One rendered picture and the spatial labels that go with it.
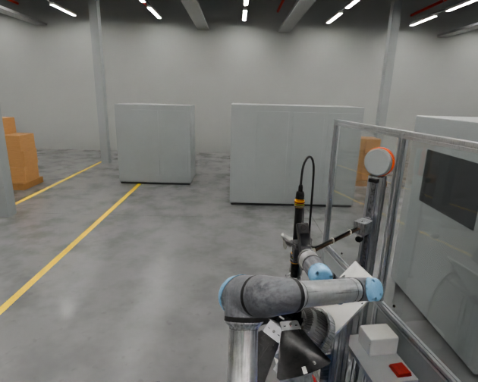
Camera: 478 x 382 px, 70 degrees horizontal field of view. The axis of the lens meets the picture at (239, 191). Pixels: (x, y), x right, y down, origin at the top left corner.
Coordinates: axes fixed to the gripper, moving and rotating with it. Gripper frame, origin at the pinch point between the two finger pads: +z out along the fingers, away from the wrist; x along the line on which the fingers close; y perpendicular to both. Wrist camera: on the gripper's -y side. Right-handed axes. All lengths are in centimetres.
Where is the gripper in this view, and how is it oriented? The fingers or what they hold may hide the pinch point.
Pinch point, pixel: (293, 233)
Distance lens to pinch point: 152.4
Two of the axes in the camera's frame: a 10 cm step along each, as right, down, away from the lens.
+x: 9.9, -0.1, 1.5
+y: -0.3, 9.6, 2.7
